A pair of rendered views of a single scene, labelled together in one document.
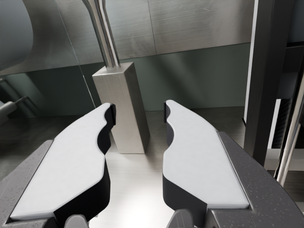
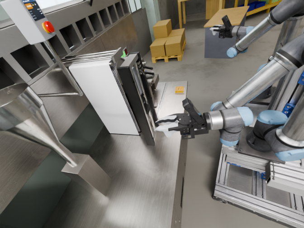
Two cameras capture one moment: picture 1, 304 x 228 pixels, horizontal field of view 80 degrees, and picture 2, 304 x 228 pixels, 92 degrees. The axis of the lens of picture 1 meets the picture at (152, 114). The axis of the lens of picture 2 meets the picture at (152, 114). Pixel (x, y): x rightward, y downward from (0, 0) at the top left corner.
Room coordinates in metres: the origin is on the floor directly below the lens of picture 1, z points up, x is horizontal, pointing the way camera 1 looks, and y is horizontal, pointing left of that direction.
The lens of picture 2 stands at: (0.07, 0.43, 1.68)
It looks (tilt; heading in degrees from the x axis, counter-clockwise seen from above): 42 degrees down; 277
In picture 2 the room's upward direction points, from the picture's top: 16 degrees counter-clockwise
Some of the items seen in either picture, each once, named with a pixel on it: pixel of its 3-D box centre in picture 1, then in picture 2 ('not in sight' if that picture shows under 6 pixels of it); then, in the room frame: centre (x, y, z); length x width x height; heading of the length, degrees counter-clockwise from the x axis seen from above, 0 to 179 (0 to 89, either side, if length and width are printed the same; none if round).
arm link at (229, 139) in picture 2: not in sight; (228, 130); (-0.18, 0.01, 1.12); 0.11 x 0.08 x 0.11; 86
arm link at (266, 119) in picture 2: not in sight; (269, 124); (-0.46, -0.08, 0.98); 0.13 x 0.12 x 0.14; 86
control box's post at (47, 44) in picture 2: not in sight; (64, 70); (0.38, -0.07, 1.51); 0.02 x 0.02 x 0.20
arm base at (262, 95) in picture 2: not in sight; (261, 87); (-0.70, -0.51, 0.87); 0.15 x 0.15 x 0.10
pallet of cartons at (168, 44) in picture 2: not in sight; (168, 39); (-0.39, -3.88, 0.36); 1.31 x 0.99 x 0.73; 60
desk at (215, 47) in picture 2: not in sight; (225, 32); (-1.72, -3.40, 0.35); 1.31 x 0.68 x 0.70; 55
